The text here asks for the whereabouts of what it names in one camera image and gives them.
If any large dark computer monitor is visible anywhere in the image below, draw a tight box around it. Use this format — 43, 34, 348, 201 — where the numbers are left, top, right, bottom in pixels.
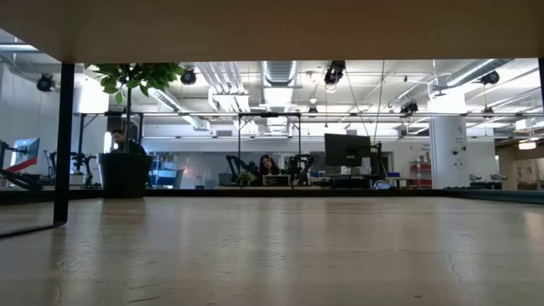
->
324, 133, 372, 167

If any green leafy plant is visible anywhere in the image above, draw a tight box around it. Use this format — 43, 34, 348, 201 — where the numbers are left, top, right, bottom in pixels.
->
84, 62, 186, 155

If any raised wooden shelf board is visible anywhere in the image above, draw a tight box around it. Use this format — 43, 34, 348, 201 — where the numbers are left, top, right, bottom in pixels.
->
0, 0, 544, 65

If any white round column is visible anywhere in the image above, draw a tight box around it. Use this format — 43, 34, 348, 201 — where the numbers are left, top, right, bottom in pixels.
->
428, 116, 471, 190

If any silver ribbed ceiling duct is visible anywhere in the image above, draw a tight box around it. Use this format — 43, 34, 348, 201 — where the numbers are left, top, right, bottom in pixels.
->
261, 60, 298, 88

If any black metal table frame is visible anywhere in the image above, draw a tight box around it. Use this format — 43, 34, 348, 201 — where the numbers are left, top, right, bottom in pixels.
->
0, 186, 544, 206

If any black ceiling spotlight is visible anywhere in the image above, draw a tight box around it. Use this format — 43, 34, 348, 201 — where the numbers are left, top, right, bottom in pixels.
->
36, 72, 56, 93
399, 100, 420, 116
480, 70, 502, 86
323, 59, 347, 86
179, 67, 198, 86

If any small computer monitor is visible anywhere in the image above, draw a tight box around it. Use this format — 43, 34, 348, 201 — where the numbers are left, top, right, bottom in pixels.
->
10, 137, 42, 167

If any black metal background frame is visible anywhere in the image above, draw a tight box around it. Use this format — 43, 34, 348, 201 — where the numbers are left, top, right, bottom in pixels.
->
236, 111, 303, 188

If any person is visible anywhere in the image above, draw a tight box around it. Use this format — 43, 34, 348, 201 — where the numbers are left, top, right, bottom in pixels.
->
257, 154, 281, 178
109, 128, 148, 155

